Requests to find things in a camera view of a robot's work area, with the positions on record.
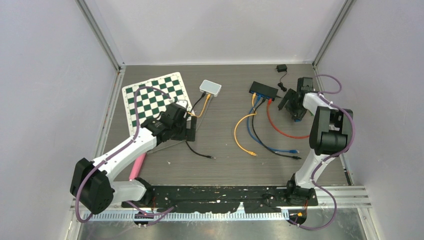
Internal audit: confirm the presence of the grey cable on router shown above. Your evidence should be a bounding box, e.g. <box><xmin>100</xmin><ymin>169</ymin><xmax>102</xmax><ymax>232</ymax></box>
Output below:
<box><xmin>146</xmin><ymin>99</ymin><xmax>210</xmax><ymax>155</ymax></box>

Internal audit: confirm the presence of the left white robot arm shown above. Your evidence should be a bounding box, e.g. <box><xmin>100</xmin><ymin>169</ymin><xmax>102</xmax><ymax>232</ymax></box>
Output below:
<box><xmin>70</xmin><ymin>102</ymin><xmax>196</xmax><ymax>215</ymax></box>

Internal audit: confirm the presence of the green white chessboard mat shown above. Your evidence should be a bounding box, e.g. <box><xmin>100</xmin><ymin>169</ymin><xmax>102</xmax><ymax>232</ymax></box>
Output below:
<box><xmin>121</xmin><ymin>72</ymin><xmax>192</xmax><ymax>135</ymax></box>

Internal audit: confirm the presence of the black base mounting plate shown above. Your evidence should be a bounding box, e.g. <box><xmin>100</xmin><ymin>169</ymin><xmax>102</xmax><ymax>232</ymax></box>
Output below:
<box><xmin>132</xmin><ymin>185</ymin><xmax>318</xmax><ymax>214</ymax></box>

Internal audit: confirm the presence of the pink marker pen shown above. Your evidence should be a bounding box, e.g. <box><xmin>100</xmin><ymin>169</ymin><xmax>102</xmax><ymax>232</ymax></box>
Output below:
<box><xmin>129</xmin><ymin>153</ymin><xmax>147</xmax><ymax>181</ymax></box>

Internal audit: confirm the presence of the yellow ethernet cable on router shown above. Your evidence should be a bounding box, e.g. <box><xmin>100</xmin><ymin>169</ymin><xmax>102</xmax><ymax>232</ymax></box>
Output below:
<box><xmin>187</xmin><ymin>94</ymin><xmax>212</xmax><ymax>119</ymax></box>

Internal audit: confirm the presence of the black network switch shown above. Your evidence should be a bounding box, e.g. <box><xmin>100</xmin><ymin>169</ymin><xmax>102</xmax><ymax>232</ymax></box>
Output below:
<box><xmin>248</xmin><ymin>81</ymin><xmax>278</xmax><ymax>101</ymax></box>

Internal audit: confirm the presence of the white router box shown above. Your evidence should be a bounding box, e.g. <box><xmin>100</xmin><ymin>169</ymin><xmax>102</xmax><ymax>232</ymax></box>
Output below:
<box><xmin>199</xmin><ymin>79</ymin><xmax>222</xmax><ymax>97</ymax></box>

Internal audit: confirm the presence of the black power adapter with cord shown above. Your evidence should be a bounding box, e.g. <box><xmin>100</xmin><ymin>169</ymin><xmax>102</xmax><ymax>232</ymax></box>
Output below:
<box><xmin>275</xmin><ymin>64</ymin><xmax>288</xmax><ymax>93</ymax></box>

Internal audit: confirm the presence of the yellow ethernet cable on switch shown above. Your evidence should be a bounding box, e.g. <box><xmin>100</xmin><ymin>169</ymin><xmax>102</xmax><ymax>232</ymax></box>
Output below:
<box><xmin>233</xmin><ymin>93</ymin><xmax>259</xmax><ymax>157</ymax></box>

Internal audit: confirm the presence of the red ethernet cable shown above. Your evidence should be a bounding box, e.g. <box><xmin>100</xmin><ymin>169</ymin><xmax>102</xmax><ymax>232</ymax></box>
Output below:
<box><xmin>266</xmin><ymin>98</ymin><xmax>312</xmax><ymax>140</ymax></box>

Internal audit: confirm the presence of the black ethernet cable on router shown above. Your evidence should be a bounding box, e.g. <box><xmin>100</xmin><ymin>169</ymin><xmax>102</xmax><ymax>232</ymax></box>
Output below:
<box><xmin>185</xmin><ymin>92</ymin><xmax>216</xmax><ymax>161</ymax></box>

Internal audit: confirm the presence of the aluminium frame rail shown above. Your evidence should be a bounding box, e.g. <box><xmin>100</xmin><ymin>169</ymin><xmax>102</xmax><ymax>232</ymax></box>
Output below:
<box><xmin>70</xmin><ymin>185</ymin><xmax>373</xmax><ymax>212</ymax></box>

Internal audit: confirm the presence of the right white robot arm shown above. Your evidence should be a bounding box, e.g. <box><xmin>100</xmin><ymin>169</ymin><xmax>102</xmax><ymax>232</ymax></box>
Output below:
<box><xmin>278</xmin><ymin>77</ymin><xmax>353</xmax><ymax>205</ymax></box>

